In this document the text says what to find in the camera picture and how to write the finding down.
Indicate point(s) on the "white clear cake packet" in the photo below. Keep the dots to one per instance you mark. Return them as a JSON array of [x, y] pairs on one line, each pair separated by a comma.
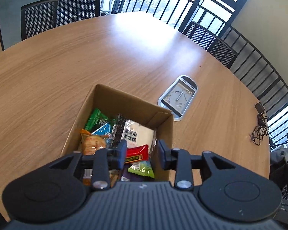
[[139, 131]]

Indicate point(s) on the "blue snack packet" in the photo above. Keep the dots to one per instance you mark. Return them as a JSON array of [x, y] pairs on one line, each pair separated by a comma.
[[102, 130]]

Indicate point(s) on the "dark green snack packet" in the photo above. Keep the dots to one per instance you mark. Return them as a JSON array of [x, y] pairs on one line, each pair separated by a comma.
[[96, 119]]

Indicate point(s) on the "purple snack packet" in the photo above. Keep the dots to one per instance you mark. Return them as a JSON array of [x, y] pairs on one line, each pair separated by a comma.
[[132, 177]]

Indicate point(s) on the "black mesh chair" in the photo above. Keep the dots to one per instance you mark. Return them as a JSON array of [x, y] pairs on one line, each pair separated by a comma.
[[60, 14], [211, 43]]

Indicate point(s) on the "black metal railing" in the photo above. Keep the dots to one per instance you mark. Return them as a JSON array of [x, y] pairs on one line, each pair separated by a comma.
[[244, 39]]

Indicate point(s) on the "light green snack packet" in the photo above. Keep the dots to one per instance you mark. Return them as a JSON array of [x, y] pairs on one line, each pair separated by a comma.
[[141, 169]]

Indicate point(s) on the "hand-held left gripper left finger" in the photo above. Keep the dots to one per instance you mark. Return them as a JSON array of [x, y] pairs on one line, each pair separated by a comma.
[[121, 153]]

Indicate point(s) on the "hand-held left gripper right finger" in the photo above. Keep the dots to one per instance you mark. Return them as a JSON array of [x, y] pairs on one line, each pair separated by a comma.
[[163, 153]]

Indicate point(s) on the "orange cracker packet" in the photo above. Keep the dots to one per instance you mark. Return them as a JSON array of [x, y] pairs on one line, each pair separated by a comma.
[[93, 143]]

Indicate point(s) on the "brown cardboard box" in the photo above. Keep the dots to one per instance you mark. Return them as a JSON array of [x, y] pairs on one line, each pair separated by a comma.
[[134, 103]]

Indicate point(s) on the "red snack packet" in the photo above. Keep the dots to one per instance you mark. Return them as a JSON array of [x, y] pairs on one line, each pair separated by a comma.
[[136, 153]]

